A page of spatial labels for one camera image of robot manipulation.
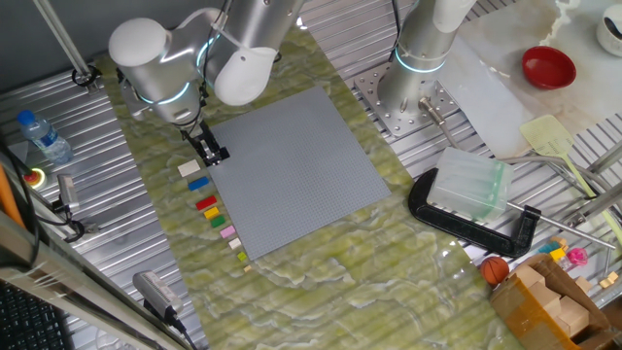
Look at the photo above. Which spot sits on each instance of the small white Lego brick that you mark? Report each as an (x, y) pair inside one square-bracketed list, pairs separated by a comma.
[(235, 243)]

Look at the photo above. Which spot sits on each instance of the black C-clamp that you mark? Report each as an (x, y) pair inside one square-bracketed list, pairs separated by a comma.
[(466, 231)]

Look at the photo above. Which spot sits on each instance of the yellow Lego brick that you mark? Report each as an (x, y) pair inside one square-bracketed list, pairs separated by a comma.
[(212, 213)]

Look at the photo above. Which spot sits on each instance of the black keyboard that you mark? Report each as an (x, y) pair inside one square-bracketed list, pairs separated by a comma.
[(26, 321)]

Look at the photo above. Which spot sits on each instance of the white Lego plate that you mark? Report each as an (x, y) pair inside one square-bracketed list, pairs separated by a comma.
[(189, 168)]

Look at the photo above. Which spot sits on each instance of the long blue Lego brick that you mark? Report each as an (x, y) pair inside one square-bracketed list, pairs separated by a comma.
[(198, 183)]

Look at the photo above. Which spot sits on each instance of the small yellow block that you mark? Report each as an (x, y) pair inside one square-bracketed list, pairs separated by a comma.
[(558, 254)]

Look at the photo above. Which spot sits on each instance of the clear water bottle blue cap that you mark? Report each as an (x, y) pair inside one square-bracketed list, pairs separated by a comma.
[(46, 138)]

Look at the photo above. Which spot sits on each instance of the white marble pattern sheet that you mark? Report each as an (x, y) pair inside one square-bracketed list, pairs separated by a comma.
[(515, 24)]

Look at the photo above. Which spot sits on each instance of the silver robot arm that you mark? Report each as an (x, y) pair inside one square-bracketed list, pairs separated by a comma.
[(155, 58)]

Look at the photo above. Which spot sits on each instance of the lime green Lego brick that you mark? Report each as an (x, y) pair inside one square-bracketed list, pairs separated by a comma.
[(242, 256)]

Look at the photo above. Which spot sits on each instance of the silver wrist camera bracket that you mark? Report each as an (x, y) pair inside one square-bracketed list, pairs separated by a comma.
[(131, 104)]

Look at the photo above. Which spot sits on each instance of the small tan Lego brick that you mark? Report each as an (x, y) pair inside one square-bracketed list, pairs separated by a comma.
[(248, 268)]

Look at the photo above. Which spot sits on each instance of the orange pole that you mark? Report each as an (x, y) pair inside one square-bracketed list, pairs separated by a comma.
[(9, 199)]

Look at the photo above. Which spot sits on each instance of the grey Lego baseplate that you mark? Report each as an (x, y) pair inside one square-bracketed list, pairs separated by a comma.
[(301, 180)]

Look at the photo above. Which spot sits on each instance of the red emergency stop button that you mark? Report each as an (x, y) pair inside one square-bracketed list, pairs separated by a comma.
[(33, 178)]

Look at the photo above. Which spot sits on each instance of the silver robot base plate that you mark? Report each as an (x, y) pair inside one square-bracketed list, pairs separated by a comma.
[(389, 112)]

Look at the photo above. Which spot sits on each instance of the small tan wooden block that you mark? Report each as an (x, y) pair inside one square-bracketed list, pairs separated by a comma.
[(609, 279)]

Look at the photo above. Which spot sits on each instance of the pink plastic toy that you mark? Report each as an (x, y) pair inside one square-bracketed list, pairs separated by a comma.
[(577, 256)]

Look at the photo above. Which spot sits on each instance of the silver depth camera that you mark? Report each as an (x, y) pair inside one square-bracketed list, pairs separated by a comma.
[(155, 289), (68, 190)]

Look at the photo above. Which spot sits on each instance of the black Lego plate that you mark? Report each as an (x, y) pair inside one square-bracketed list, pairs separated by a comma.
[(223, 154)]

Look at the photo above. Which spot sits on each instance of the silver metal stand legs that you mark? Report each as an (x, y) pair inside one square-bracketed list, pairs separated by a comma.
[(600, 194)]

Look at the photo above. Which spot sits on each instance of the small teal block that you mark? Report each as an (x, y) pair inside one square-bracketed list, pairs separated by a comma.
[(548, 248)]

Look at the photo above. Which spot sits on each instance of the metal frame bar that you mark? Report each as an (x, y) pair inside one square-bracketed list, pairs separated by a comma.
[(73, 291)]

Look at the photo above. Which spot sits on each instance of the translucent plastic sheet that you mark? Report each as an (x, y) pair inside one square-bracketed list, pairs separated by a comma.
[(486, 112)]

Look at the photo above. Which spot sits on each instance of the red bowl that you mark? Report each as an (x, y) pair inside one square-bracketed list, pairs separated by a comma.
[(549, 68)]

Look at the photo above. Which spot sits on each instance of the pink Lego brick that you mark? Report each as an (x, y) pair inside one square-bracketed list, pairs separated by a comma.
[(228, 231)]

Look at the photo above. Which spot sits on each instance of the white cup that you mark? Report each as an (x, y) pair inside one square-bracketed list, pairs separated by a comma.
[(605, 39)]

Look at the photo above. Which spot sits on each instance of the silver tripod pole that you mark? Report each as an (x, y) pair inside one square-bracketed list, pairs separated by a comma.
[(63, 44)]

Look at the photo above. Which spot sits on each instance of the green marble pattern mat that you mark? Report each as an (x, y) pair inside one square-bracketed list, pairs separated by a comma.
[(340, 291)]

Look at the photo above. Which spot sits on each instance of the long red Lego brick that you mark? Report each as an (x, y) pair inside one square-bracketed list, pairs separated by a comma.
[(206, 202)]

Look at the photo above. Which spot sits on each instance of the cardboard box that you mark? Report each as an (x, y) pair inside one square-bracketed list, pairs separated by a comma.
[(520, 316)]

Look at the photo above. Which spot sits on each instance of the toy basketball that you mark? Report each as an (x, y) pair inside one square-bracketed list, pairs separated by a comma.
[(494, 270)]

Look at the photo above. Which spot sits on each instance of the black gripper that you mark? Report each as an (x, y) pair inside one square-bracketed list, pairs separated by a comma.
[(196, 132)]

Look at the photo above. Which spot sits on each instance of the translucent plastic container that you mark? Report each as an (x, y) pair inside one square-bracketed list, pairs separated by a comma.
[(469, 185)]

